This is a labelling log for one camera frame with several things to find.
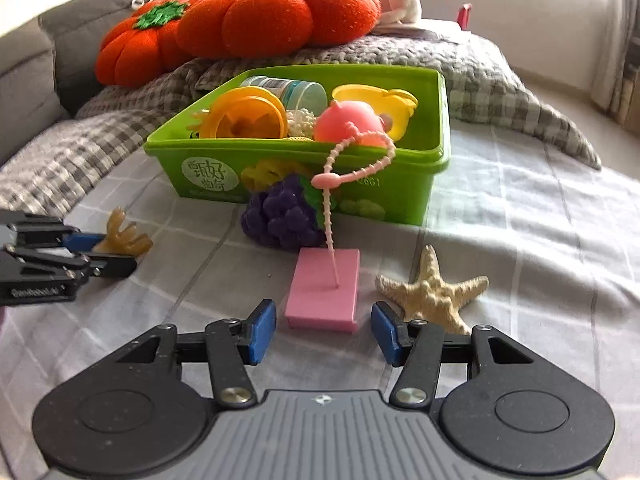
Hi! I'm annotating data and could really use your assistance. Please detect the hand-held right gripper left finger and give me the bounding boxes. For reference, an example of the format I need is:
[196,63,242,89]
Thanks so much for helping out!
[102,299,277,407]

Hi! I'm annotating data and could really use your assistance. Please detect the white curtain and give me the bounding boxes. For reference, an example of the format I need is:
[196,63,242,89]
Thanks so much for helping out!
[590,0,640,131]

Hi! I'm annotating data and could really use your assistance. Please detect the pink box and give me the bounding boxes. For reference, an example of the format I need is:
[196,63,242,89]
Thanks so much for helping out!
[284,247,361,333]

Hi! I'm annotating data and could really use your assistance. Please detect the pink rubber pig toy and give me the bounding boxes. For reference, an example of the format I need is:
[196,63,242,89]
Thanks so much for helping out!
[313,100,396,150]

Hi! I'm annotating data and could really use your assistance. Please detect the yellow toy lid with loop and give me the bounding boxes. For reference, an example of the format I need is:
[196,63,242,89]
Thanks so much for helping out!
[331,85,418,142]

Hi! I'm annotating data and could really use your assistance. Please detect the clear cotton swab container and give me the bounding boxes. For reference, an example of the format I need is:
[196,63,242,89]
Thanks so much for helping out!
[239,75,328,138]

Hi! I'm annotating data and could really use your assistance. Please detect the grey checked pillow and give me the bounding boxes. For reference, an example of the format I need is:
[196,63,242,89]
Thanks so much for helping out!
[195,35,603,171]

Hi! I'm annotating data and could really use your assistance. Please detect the pink beaded strap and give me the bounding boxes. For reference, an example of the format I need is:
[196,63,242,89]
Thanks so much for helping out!
[311,122,397,288]

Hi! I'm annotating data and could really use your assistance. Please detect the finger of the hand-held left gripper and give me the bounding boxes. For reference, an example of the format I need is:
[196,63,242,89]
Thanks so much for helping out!
[5,247,138,283]
[12,214,108,252]

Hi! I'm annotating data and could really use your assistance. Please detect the large orange pumpkin cushion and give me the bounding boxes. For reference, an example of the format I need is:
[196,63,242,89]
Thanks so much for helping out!
[176,0,382,58]

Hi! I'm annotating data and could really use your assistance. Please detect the small orange pumpkin cushion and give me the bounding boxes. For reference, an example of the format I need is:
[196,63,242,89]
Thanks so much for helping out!
[96,0,211,88]

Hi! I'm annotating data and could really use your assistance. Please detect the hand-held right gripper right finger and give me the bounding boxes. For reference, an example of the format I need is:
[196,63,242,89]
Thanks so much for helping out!
[371,301,541,409]

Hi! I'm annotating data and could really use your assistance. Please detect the tan rubber hand toy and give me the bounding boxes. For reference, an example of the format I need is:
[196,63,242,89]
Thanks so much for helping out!
[92,208,153,256]

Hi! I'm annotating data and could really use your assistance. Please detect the beige starfish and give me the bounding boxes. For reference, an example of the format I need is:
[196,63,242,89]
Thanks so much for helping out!
[375,245,490,336]

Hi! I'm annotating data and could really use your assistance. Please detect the purple toy grapes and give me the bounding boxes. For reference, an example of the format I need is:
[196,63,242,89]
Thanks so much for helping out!
[241,174,326,251]

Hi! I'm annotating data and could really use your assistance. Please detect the grey grid bed sheet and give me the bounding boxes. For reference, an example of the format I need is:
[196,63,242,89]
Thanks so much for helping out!
[0,125,640,461]

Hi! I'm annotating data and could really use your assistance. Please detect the green plastic bin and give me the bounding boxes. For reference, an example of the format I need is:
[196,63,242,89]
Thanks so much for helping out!
[144,64,451,227]

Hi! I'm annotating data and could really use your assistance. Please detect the grey checked blanket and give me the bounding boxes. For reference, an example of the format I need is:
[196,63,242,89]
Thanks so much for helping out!
[0,60,241,206]

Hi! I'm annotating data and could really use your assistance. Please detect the orange toy juicer cup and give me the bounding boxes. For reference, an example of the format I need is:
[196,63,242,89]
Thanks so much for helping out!
[207,86,288,140]

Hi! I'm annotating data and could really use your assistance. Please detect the dark grey sofa cushion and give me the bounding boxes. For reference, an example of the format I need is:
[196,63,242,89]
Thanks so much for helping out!
[0,0,166,166]

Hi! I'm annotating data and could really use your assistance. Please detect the white pink plush toy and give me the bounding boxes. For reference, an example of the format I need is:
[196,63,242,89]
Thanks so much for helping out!
[372,0,423,26]

